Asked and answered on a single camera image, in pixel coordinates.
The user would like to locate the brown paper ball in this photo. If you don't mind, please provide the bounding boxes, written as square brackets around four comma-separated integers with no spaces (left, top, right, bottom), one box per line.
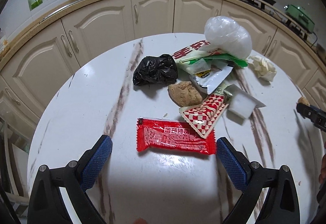
[168,81,203,107]
[297,96,310,106]

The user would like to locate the red ketchup sauce packet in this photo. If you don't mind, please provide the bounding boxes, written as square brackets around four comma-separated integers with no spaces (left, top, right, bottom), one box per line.
[137,118,217,155]

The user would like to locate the person's right hand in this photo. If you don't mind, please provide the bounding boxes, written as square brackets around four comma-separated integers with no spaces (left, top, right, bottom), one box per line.
[318,154,326,184]

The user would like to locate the white crumpled tissue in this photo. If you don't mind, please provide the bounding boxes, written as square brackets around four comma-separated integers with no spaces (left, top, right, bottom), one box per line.
[249,56,277,82]

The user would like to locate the green electric cooking pot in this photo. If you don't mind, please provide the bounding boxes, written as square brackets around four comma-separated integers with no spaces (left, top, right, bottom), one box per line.
[284,4,315,34]

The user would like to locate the black gas stove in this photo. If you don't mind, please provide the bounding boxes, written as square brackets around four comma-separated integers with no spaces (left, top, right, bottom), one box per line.
[239,0,314,41]

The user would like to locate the silver foil snack packet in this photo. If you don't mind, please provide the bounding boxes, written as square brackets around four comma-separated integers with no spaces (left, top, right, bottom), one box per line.
[189,64,233,95]

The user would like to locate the red checkered paper wrapper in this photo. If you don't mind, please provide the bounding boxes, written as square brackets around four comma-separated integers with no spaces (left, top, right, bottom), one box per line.
[179,91,232,138]

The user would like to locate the clear plastic bag ball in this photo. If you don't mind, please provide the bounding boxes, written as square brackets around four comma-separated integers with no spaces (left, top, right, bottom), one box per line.
[202,16,252,60]

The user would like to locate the cream lower cabinets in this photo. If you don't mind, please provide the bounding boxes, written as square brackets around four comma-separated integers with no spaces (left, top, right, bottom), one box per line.
[1,0,325,138]

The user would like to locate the brown crumpled paper ball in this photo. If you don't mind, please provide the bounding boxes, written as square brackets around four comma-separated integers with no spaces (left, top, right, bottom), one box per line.
[168,81,203,107]

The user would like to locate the green white snack wrapper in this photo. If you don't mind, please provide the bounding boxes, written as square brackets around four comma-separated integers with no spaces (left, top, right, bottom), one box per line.
[172,40,248,75]

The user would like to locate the black crumpled plastic bag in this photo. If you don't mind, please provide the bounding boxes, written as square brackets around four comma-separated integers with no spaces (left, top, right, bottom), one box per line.
[133,54,178,86]

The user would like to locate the stainless steel sink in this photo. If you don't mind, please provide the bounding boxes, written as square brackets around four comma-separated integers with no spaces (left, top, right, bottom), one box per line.
[39,0,85,24]

